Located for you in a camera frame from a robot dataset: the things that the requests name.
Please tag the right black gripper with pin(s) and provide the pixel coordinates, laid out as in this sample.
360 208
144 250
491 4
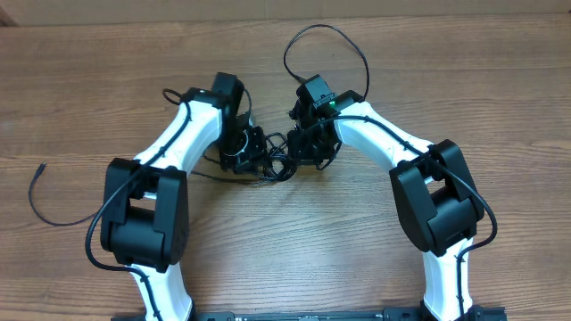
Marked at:
300 140

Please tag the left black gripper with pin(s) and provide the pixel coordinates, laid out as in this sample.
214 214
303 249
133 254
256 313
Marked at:
258 152

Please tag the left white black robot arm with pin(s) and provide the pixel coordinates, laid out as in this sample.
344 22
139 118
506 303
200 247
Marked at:
142 226

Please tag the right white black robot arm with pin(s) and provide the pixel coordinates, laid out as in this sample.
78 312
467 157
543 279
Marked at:
435 196

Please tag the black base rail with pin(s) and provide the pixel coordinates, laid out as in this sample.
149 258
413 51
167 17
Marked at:
308 315

